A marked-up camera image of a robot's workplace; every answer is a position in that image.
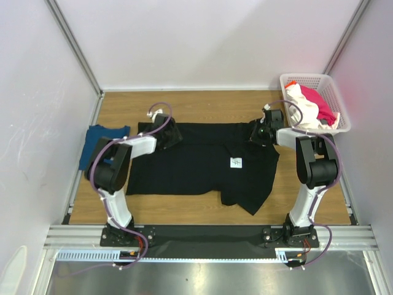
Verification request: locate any white plastic basket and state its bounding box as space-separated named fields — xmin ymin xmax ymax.
xmin=279 ymin=73 xmax=351 ymax=134

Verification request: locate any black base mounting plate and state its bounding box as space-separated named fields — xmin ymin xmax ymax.
xmin=99 ymin=224 xmax=320 ymax=261

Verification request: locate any aluminium corner post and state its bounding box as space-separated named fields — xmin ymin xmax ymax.
xmin=44 ymin=0 xmax=104 ymax=95
xmin=323 ymin=0 xmax=373 ymax=75

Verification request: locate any cream white t shirt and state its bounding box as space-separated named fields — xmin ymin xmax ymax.
xmin=285 ymin=83 xmax=340 ymax=130

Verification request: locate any aluminium frame rail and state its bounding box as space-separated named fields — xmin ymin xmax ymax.
xmin=44 ymin=225 xmax=378 ymax=269

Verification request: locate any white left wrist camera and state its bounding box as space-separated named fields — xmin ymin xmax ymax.
xmin=147 ymin=109 xmax=163 ymax=122

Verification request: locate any right aluminium corner post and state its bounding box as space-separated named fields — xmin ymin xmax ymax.
xmin=323 ymin=0 xmax=373 ymax=75

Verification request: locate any folded blue t shirt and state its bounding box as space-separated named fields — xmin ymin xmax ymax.
xmin=79 ymin=124 xmax=131 ymax=171

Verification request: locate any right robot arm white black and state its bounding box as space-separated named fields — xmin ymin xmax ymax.
xmin=250 ymin=109 xmax=342 ymax=248

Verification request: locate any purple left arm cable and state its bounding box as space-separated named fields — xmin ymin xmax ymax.
xmin=88 ymin=102 xmax=174 ymax=271

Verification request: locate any pink t shirt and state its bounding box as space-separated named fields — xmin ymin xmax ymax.
xmin=300 ymin=85 xmax=337 ymax=127

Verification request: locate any left aluminium corner post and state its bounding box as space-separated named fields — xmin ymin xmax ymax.
xmin=44 ymin=0 xmax=104 ymax=95

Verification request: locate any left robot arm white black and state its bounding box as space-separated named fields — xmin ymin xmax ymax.
xmin=85 ymin=110 xmax=182 ymax=247

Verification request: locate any orange garment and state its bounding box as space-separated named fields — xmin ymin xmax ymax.
xmin=285 ymin=81 xmax=297 ymax=89

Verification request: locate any black t shirt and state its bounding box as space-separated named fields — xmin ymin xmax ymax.
xmin=126 ymin=122 xmax=279 ymax=215

